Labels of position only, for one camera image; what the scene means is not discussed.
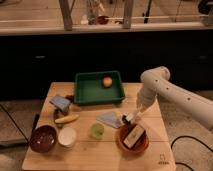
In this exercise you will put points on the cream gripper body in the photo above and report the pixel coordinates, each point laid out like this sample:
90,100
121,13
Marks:
140,110

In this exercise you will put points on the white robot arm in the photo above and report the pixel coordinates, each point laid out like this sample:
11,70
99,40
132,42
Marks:
156,82

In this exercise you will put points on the green plastic cup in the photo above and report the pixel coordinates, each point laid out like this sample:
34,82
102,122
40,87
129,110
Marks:
96,131

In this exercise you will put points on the blue triangular cloth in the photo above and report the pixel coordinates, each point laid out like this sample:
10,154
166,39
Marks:
110,119

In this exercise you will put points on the orange round fruit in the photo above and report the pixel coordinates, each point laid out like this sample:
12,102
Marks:
107,82

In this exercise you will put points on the green plastic tray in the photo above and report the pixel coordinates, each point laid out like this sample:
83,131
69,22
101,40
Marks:
89,88

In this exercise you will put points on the blue box object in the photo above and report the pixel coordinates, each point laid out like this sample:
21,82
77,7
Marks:
61,103

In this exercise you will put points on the white small bowl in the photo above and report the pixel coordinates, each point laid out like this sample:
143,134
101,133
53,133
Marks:
67,137

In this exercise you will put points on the small green vegetable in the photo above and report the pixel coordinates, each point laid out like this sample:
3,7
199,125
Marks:
59,125

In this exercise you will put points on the dark red bowl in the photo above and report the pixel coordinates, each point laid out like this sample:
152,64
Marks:
43,139

